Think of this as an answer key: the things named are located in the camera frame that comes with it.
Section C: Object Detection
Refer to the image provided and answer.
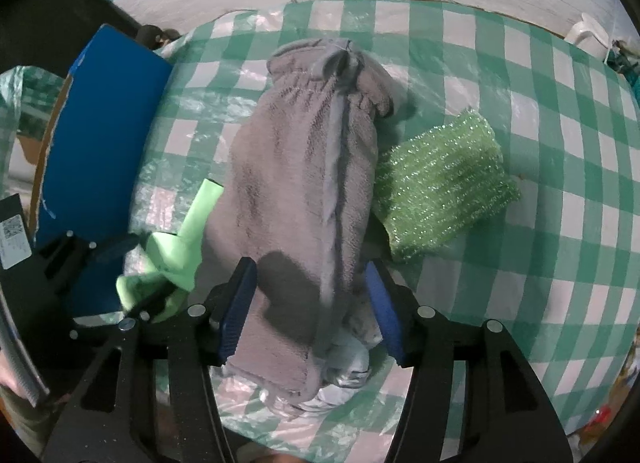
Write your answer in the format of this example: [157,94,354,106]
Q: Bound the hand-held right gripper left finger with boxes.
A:
[42,257,258,463]

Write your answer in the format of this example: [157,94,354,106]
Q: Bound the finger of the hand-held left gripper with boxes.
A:
[72,284,177,339]
[65,231,143,270]

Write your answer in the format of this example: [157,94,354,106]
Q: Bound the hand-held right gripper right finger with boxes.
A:
[364,259,573,463]

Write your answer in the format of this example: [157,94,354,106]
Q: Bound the white grey patterned cloth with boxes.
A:
[345,310,386,350]

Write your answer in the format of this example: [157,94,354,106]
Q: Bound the light green cloth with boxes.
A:
[116,178,225,321]

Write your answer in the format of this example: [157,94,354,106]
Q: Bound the light blue cloth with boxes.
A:
[260,333,373,416]

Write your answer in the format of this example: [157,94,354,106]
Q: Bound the blue cardboard box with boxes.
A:
[30,24,176,316]

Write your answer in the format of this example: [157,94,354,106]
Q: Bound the green sparkly cloth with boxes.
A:
[371,107,521,260]

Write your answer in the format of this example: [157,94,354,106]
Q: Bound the green glitter grey sock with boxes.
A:
[204,39,408,406]

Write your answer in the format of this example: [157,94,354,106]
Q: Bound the brown cardboard piece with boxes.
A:
[15,133,48,168]

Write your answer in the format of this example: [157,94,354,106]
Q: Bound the green checkered tablecloth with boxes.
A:
[120,0,640,463]

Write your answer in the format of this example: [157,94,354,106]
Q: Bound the green checkered plastic sheet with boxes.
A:
[0,65,67,178]

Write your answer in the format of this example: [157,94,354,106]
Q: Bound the black round object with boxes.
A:
[135,24,181,51]

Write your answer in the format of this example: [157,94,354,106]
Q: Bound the colourful packets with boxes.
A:
[580,393,628,449]

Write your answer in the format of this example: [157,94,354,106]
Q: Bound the dark teal object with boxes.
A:
[605,39,640,94]

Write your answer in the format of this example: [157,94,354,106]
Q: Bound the white plastic object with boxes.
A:
[565,13,613,56]

